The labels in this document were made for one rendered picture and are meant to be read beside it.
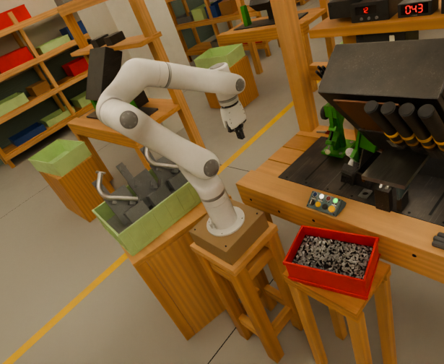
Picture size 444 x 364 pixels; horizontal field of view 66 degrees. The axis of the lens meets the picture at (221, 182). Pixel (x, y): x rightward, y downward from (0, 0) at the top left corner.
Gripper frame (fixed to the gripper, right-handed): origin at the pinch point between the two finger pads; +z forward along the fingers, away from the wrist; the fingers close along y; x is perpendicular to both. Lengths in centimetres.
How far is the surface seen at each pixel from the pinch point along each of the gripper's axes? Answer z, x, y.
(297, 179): 39.9, 5.9, -21.5
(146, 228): 42, -50, 45
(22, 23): -68, -601, -93
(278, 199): 40.7, 5.7, -5.0
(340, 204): 36, 38, -10
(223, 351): 130, -19, 52
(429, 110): -20, 77, 0
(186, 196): 41, -48, 16
